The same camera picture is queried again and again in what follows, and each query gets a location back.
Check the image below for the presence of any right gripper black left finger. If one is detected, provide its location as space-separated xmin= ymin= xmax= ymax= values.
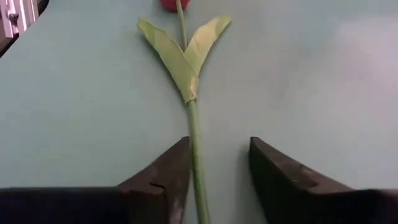
xmin=0 ymin=136 xmax=192 ymax=224

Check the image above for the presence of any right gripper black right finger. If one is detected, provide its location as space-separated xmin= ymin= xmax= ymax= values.
xmin=248 ymin=136 xmax=398 ymax=224

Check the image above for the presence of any red artificial tulip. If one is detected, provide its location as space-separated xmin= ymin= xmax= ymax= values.
xmin=137 ymin=0 xmax=233 ymax=224

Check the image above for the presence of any green table mat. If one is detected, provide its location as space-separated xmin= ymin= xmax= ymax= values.
xmin=0 ymin=0 xmax=398 ymax=224

